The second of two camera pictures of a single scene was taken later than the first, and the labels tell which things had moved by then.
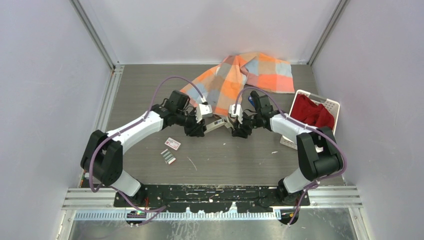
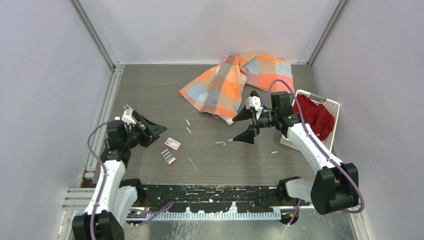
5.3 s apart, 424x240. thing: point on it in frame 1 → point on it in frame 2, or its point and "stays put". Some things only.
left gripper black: x=195 y=128 → x=150 y=134
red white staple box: x=172 y=143 stays put
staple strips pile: x=168 y=157 stays put
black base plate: x=202 y=198 stays put
